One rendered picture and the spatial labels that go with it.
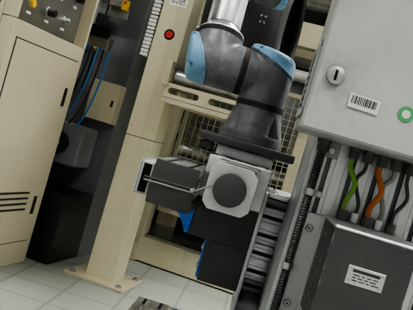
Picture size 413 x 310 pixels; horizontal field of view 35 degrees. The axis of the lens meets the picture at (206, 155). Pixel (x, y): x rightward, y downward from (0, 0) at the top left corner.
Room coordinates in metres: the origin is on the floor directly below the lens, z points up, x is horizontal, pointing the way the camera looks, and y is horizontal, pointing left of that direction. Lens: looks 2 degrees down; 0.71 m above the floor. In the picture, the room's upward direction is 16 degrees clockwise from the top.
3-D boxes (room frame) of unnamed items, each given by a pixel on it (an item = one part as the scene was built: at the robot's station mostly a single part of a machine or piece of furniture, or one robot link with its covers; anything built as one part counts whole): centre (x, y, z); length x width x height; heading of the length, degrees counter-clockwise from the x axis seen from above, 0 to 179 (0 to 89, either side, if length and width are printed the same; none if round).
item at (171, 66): (2.80, 0.19, 0.90); 0.40 x 0.03 x 0.10; 166
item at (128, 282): (2.80, 0.27, 0.01); 0.27 x 0.27 x 0.02; 76
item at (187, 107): (2.76, 0.02, 0.80); 0.37 x 0.36 x 0.02; 166
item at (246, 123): (1.61, -0.09, 0.77); 0.15 x 0.15 x 0.10
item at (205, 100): (2.62, 0.05, 0.83); 0.36 x 0.09 x 0.06; 76
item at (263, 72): (1.61, -0.08, 0.88); 0.13 x 0.12 x 0.14; 94
